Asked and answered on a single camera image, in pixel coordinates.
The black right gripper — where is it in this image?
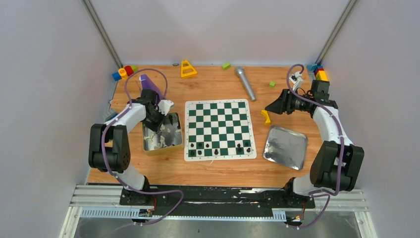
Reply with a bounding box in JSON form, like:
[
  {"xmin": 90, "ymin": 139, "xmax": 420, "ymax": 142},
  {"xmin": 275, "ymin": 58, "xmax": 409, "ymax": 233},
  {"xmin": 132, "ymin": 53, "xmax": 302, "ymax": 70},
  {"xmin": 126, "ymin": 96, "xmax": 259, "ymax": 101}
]
[{"xmin": 264, "ymin": 88, "xmax": 311, "ymax": 115}]

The gold tin box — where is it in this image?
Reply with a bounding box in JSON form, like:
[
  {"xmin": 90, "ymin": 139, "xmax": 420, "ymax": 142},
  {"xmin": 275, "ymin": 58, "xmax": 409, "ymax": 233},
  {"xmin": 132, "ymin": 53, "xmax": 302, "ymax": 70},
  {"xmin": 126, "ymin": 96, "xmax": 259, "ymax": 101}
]
[{"xmin": 142, "ymin": 112, "xmax": 184, "ymax": 156}]

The silver tin lid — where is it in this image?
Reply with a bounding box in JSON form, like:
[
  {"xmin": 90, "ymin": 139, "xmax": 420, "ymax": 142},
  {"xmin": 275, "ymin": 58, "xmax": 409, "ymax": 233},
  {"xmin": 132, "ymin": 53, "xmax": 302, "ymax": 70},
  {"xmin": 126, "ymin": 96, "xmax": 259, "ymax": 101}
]
[{"xmin": 262, "ymin": 125, "xmax": 308, "ymax": 171}]

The green white chess board mat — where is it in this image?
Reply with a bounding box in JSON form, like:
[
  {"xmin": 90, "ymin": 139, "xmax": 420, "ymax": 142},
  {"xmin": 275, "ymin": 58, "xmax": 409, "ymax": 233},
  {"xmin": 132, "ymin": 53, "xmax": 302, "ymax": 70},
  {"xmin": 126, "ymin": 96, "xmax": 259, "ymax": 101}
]
[{"xmin": 184, "ymin": 99, "xmax": 257, "ymax": 162}]

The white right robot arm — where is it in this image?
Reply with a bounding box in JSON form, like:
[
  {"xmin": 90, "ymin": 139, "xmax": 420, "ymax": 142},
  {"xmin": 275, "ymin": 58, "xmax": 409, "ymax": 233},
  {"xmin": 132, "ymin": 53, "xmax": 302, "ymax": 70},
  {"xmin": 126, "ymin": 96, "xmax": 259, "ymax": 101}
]
[{"xmin": 265, "ymin": 80, "xmax": 365, "ymax": 207}]

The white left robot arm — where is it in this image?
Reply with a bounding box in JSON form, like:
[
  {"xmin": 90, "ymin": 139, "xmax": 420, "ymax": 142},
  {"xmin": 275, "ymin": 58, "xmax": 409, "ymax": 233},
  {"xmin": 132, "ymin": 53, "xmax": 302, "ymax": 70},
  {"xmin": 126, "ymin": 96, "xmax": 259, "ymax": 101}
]
[{"xmin": 88, "ymin": 89, "xmax": 174, "ymax": 205}]

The yellow arch block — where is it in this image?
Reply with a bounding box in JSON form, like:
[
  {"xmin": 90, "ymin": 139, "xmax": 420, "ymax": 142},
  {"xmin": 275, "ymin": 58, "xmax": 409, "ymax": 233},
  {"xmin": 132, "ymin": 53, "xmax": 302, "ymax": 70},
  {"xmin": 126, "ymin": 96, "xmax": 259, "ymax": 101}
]
[{"xmin": 261, "ymin": 110, "xmax": 271, "ymax": 125}]

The purple metronome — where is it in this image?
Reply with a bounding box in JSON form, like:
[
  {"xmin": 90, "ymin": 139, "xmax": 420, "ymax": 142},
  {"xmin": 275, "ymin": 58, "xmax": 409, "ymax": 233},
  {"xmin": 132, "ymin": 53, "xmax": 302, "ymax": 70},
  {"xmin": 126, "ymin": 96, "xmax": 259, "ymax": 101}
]
[{"xmin": 139, "ymin": 74, "xmax": 162, "ymax": 105}]

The blue brick near left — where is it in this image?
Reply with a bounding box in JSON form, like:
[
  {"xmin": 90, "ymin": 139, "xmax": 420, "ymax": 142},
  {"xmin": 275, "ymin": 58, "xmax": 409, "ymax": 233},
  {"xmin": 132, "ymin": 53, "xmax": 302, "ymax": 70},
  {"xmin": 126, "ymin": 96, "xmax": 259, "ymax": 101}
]
[{"xmin": 105, "ymin": 113, "xmax": 118, "ymax": 121}]

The yellow red blue brick stack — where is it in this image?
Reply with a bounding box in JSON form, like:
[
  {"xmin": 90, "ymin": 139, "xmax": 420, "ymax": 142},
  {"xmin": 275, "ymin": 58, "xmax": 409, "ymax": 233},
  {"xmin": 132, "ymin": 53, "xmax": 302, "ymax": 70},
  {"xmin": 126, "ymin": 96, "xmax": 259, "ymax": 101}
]
[{"xmin": 307, "ymin": 63, "xmax": 329, "ymax": 81}]

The grey brick near left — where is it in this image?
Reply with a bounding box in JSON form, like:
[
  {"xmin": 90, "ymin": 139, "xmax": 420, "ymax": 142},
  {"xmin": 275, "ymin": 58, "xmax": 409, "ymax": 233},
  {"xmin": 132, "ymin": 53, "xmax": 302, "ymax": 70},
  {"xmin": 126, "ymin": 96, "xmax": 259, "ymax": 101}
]
[{"xmin": 102, "ymin": 110, "xmax": 114, "ymax": 120}]

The red cylinder block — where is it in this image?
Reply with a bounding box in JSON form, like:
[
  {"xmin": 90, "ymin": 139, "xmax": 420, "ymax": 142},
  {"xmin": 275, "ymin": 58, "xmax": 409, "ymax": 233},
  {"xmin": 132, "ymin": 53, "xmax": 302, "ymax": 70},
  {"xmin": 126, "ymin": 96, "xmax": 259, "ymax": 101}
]
[{"xmin": 124, "ymin": 65, "xmax": 134, "ymax": 76}]

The blue cube block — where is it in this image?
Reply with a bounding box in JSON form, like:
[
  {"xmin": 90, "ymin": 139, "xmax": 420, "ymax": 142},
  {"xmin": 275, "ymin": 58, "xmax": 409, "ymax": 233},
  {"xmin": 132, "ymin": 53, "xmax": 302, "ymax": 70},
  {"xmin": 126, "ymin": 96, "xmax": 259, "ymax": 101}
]
[{"xmin": 112, "ymin": 72, "xmax": 122, "ymax": 81}]

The yellow cylinder block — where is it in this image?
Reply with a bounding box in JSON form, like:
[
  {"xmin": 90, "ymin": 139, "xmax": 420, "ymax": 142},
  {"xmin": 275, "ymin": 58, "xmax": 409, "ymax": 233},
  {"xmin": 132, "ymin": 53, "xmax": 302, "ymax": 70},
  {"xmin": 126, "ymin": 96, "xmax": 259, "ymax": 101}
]
[{"xmin": 118, "ymin": 68, "xmax": 128, "ymax": 80}]

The grey microphone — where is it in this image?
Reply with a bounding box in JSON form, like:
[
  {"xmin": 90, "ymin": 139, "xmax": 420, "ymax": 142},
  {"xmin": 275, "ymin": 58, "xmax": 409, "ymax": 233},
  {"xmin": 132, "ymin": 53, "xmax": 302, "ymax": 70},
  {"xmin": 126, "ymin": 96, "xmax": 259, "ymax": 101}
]
[{"xmin": 235, "ymin": 66, "xmax": 256, "ymax": 102}]

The yellow triangle block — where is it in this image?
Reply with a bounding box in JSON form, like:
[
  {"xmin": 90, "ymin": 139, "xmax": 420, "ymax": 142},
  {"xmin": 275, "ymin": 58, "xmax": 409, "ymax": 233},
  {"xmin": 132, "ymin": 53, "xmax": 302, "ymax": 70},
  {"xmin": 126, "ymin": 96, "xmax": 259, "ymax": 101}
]
[{"xmin": 180, "ymin": 60, "xmax": 198, "ymax": 79}]

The green block far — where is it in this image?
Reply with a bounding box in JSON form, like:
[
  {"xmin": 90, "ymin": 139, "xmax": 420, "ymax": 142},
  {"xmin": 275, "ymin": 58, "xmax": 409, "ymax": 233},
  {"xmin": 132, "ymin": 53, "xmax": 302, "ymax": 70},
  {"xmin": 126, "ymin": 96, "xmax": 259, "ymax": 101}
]
[{"xmin": 221, "ymin": 62, "xmax": 231, "ymax": 70}]

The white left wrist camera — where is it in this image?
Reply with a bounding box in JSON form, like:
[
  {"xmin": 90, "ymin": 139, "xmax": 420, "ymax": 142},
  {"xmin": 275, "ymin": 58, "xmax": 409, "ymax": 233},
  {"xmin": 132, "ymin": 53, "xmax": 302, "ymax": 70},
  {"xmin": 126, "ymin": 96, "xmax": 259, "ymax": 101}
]
[{"xmin": 157, "ymin": 99, "xmax": 175, "ymax": 116}]

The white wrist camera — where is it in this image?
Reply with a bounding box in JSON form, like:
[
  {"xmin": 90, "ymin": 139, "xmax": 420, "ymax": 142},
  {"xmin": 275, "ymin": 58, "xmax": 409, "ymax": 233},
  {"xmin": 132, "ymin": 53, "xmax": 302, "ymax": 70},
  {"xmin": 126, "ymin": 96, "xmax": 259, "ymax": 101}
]
[
  {"xmin": 157, "ymin": 99, "xmax": 175, "ymax": 116},
  {"xmin": 289, "ymin": 71, "xmax": 304, "ymax": 91}
]

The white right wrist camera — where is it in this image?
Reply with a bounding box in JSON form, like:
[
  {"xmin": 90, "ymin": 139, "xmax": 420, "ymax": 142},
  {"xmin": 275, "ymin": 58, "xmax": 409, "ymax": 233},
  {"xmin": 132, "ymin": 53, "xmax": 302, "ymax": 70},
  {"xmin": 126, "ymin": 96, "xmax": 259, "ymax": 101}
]
[{"xmin": 289, "ymin": 71, "xmax": 304, "ymax": 91}]

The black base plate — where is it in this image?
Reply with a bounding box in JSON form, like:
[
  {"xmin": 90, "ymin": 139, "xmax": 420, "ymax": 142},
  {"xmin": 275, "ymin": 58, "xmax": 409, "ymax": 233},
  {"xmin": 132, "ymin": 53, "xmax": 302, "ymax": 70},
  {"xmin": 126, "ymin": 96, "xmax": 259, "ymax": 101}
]
[{"xmin": 119, "ymin": 184, "xmax": 315, "ymax": 217}]

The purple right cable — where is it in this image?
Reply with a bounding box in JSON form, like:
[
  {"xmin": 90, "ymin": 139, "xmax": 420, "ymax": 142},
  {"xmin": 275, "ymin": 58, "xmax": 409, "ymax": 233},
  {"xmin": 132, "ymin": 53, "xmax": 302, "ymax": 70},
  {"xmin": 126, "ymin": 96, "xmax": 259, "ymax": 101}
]
[{"xmin": 285, "ymin": 63, "xmax": 345, "ymax": 230}]

